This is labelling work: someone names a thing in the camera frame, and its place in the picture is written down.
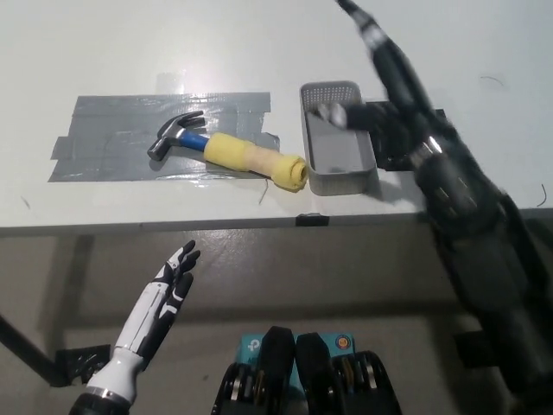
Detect black diagonal table leg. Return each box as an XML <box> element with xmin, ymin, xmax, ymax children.
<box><xmin>0</xmin><ymin>311</ymin><xmax>67</xmax><ymax>387</ymax></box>

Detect black tape mat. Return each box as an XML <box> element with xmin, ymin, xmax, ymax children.
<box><xmin>365</xmin><ymin>100</ymin><xmax>448</xmax><ymax>173</ymax></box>

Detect blue hammer with yellow wrap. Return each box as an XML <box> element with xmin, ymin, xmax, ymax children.
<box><xmin>147</xmin><ymin>110</ymin><xmax>309</xmax><ymax>195</ymax></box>

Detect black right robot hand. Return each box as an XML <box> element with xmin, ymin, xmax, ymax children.
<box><xmin>316</xmin><ymin>0</ymin><xmax>447</xmax><ymax>160</ymax></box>

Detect gray duct tape patch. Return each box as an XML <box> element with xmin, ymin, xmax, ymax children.
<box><xmin>47</xmin><ymin>91</ymin><xmax>283</xmax><ymax>184</ymax></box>

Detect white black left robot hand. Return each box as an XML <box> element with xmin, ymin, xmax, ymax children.
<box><xmin>111</xmin><ymin>239</ymin><xmax>203</xmax><ymax>369</ymax></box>

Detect gray plastic container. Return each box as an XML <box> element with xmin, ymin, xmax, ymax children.
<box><xmin>298</xmin><ymin>80</ymin><xmax>381</xmax><ymax>197</ymax></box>

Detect teal router box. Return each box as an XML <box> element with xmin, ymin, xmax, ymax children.
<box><xmin>239</xmin><ymin>332</ymin><xmax>358</xmax><ymax>393</ymax></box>

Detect black robot body blocks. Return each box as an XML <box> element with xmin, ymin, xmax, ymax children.
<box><xmin>213</xmin><ymin>325</ymin><xmax>404</xmax><ymax>415</ymax></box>

